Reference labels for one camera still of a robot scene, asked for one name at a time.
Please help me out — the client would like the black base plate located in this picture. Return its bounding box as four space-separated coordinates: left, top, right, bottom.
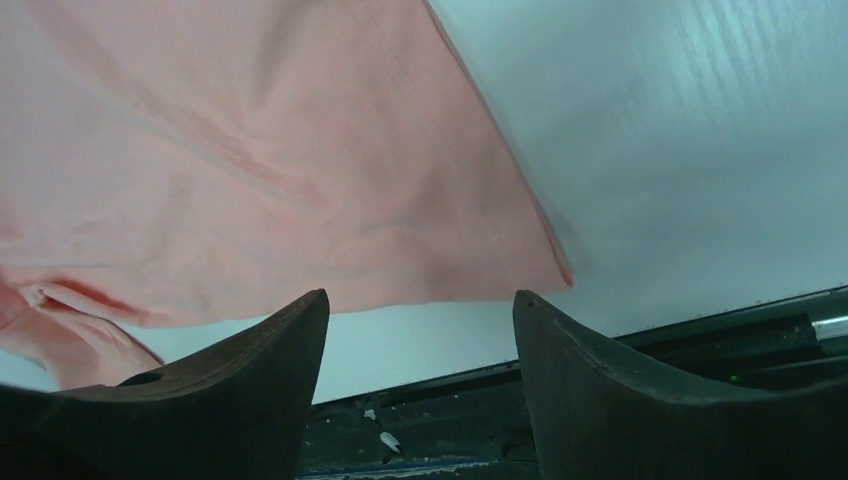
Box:
297 313 836 479

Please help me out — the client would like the aluminium frame rail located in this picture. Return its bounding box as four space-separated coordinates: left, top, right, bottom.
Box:
731 286 847 356

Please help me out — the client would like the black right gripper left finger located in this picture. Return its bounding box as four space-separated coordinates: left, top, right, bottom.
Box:
1 290 330 479

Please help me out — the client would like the pink t shirt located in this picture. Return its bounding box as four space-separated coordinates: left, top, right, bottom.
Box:
1 1 572 389

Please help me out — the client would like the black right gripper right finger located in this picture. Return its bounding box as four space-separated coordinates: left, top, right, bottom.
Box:
513 290 847 479

